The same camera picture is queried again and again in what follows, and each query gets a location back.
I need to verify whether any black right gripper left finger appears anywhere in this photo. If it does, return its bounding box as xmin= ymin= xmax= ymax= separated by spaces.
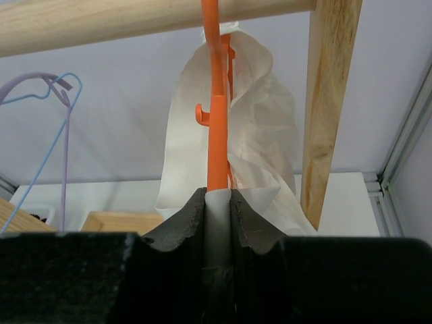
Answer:
xmin=1 ymin=188 xmax=207 ymax=323

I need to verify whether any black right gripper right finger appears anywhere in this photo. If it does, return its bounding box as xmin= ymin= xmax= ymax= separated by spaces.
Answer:
xmin=230 ymin=190 xmax=431 ymax=323

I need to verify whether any white ruffled skirt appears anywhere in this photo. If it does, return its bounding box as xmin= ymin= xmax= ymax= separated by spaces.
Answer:
xmin=155 ymin=22 xmax=317 ymax=236

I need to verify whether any orange plastic hanger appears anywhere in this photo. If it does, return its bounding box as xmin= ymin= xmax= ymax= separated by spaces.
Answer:
xmin=195 ymin=0 xmax=236 ymax=191

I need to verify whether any lilac plastic hanger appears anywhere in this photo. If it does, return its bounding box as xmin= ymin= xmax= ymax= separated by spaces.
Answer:
xmin=1 ymin=72 xmax=82 ymax=234

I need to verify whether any white plastic basket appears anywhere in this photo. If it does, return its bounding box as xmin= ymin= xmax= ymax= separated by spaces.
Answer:
xmin=20 ymin=204 xmax=55 ymax=225

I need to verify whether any wooden clothes rack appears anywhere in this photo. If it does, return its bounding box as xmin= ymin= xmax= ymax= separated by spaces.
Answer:
xmin=1 ymin=1 xmax=362 ymax=227

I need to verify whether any light blue wire hanger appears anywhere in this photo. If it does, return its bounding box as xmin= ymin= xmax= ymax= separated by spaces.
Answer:
xmin=0 ymin=72 xmax=84 ymax=234

